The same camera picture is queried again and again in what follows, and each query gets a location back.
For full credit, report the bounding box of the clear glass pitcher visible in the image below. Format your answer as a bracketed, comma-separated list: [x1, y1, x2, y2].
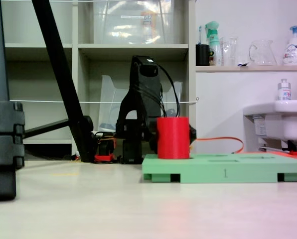
[248, 39, 278, 66]

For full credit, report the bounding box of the thick grey tripod leg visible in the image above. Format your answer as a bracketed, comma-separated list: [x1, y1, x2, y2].
[0, 0, 26, 202]

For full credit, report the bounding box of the black tripod brace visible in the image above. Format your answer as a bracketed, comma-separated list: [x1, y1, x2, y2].
[23, 119, 70, 139]

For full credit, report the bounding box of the small clear sanitizer bottle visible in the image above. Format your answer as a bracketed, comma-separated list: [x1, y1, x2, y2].
[277, 78, 293, 102]

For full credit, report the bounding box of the green shape sorting board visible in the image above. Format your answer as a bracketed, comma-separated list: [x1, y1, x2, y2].
[142, 153, 297, 184]

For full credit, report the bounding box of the clear glass beaker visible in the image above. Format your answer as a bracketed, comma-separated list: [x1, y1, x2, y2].
[220, 35, 239, 67]

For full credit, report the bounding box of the white foam soap bottle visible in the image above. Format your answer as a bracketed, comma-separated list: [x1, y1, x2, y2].
[282, 25, 297, 66]

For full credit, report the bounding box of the black wire pair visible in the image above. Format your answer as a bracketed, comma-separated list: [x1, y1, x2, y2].
[156, 63, 182, 118]

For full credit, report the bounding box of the black cup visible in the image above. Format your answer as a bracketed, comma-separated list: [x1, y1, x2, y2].
[195, 44, 211, 67]

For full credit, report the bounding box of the orange wire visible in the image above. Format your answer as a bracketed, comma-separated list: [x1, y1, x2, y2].
[190, 136, 245, 154]

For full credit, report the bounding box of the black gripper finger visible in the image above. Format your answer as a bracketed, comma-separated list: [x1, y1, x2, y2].
[188, 125, 197, 147]
[148, 133, 159, 152]

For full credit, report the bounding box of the green spray bottle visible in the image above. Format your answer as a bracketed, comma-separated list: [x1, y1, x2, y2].
[204, 20, 223, 67]

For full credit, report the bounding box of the white sink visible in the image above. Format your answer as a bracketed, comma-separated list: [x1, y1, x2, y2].
[242, 99, 297, 143]

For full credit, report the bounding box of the grey shelf unit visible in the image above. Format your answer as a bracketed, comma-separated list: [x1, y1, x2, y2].
[0, 0, 197, 160]

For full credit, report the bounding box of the clear plastic storage box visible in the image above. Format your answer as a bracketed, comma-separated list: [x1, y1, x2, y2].
[92, 0, 176, 45]

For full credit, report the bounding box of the white counter ledge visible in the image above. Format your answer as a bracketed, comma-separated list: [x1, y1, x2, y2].
[195, 65, 297, 73]

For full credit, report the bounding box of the slim black tripod leg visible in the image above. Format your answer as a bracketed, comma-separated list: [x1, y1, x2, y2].
[30, 0, 96, 163]

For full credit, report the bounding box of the red cylinder block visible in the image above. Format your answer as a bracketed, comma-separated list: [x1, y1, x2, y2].
[156, 116, 191, 160]

